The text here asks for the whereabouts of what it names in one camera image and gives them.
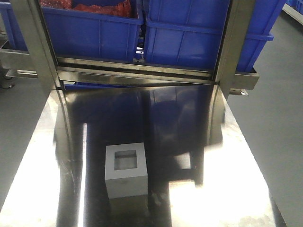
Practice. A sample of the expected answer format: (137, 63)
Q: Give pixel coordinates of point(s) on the red mesh bagged items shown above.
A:
(122, 9)

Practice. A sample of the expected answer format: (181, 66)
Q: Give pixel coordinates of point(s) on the stainless steel shelf frame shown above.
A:
(41, 62)

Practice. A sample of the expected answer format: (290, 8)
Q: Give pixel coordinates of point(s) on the gray square hollow base block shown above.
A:
(126, 170)

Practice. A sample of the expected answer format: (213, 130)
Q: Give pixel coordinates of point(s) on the blue plastic bin right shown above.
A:
(188, 32)

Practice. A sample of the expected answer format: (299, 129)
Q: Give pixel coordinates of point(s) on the blue bin with red items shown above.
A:
(86, 34)

